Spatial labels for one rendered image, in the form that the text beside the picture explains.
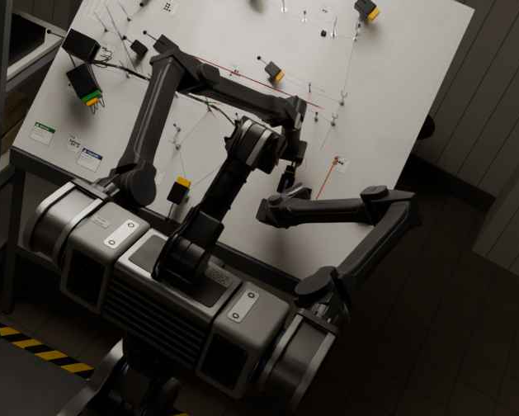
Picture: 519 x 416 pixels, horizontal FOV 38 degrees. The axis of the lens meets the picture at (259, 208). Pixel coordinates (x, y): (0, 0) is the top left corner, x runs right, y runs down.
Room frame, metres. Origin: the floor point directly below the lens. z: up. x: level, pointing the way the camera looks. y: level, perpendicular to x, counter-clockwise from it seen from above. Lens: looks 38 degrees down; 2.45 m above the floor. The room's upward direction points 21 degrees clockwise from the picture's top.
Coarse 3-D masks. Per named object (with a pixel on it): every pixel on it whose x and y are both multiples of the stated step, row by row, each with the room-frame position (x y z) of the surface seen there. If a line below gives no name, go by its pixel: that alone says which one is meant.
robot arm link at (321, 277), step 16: (400, 192) 1.44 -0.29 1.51; (384, 208) 1.42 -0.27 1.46; (400, 208) 1.37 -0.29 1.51; (416, 208) 1.39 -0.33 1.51; (384, 224) 1.32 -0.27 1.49; (400, 224) 1.33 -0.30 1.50; (416, 224) 1.37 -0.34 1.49; (368, 240) 1.26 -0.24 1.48; (384, 240) 1.26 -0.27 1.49; (352, 256) 1.21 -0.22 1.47; (368, 256) 1.20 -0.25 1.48; (384, 256) 1.24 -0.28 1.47; (320, 272) 1.12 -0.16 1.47; (336, 272) 1.12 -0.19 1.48; (352, 272) 1.15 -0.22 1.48; (368, 272) 1.18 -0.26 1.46; (304, 288) 1.07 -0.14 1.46; (320, 288) 1.05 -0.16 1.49; (352, 288) 1.12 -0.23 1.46; (352, 304) 1.11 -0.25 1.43
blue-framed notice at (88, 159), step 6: (84, 150) 1.88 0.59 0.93; (90, 150) 1.88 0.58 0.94; (78, 156) 1.86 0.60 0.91; (84, 156) 1.87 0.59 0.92; (90, 156) 1.87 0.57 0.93; (96, 156) 1.87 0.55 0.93; (102, 156) 1.88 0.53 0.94; (78, 162) 1.85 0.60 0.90; (84, 162) 1.85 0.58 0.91; (90, 162) 1.86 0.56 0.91; (96, 162) 1.86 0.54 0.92; (90, 168) 1.84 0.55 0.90; (96, 168) 1.85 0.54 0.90
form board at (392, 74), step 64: (128, 0) 2.23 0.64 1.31; (192, 0) 2.26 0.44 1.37; (256, 0) 2.30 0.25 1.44; (320, 0) 2.34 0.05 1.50; (384, 0) 2.37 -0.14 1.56; (448, 0) 2.41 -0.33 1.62; (64, 64) 2.05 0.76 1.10; (128, 64) 2.09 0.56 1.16; (256, 64) 2.16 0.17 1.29; (320, 64) 2.20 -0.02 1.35; (384, 64) 2.23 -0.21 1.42; (448, 64) 2.27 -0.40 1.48; (64, 128) 1.92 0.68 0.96; (128, 128) 1.95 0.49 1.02; (192, 128) 1.99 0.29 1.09; (320, 128) 2.06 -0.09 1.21; (384, 128) 2.10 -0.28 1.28; (192, 192) 1.85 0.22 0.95; (256, 192) 1.89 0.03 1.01; (320, 192) 1.93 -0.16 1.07; (256, 256) 1.76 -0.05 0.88; (320, 256) 1.80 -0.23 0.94
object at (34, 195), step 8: (32, 176) 1.87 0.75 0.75; (24, 184) 1.88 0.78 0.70; (32, 184) 1.87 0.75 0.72; (40, 184) 1.87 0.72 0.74; (48, 184) 1.87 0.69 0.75; (24, 192) 1.87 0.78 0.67; (32, 192) 1.87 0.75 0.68; (40, 192) 1.87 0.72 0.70; (48, 192) 1.87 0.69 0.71; (24, 200) 1.87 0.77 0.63; (32, 200) 1.87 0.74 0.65; (40, 200) 1.87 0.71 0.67; (24, 208) 1.87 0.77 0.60; (32, 208) 1.87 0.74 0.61; (24, 216) 1.87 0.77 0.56; (24, 224) 1.87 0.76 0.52; (40, 256) 1.86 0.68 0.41
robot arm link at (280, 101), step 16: (208, 64) 1.56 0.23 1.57; (208, 80) 1.54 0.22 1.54; (224, 80) 1.64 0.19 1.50; (208, 96) 1.59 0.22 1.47; (224, 96) 1.61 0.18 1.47; (240, 96) 1.66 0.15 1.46; (256, 96) 1.72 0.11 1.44; (272, 96) 1.79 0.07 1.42; (256, 112) 1.73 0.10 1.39; (272, 112) 1.75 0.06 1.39
